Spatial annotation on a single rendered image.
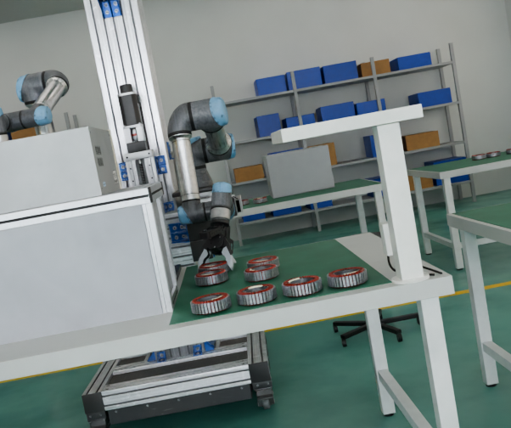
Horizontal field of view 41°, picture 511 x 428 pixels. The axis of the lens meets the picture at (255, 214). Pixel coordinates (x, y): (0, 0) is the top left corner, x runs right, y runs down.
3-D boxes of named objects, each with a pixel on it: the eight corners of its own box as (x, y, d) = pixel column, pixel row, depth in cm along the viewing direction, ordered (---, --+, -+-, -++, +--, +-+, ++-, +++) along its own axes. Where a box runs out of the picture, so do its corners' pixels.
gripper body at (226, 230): (233, 255, 257) (235, 225, 262) (222, 248, 250) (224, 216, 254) (215, 257, 260) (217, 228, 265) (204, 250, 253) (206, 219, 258)
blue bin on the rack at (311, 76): (287, 93, 893) (283, 76, 890) (318, 87, 893) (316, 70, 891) (289, 90, 851) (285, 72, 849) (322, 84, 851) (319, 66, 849)
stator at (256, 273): (272, 272, 231) (270, 261, 231) (283, 276, 221) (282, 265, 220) (241, 279, 228) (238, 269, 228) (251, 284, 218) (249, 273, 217)
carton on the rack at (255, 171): (235, 182, 899) (233, 168, 897) (262, 177, 900) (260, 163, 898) (236, 183, 859) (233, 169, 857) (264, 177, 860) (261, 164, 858)
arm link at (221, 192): (233, 189, 269) (231, 180, 261) (232, 215, 265) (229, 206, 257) (213, 189, 269) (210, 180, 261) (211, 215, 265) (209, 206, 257)
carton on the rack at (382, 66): (356, 81, 895) (354, 67, 894) (384, 76, 896) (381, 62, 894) (362, 77, 856) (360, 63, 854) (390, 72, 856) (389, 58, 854)
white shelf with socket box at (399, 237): (296, 278, 215) (270, 133, 211) (412, 256, 216) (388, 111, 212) (311, 302, 180) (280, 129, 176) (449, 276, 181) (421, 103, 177)
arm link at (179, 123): (158, 103, 273) (178, 223, 266) (186, 98, 273) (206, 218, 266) (163, 111, 285) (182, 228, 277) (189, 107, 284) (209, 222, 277)
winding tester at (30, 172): (-4, 211, 236) (-17, 152, 234) (122, 188, 237) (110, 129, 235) (-48, 223, 197) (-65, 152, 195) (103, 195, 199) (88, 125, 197)
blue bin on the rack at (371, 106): (353, 121, 900) (350, 105, 898) (380, 115, 900) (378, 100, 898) (358, 119, 858) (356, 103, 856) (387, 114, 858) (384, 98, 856)
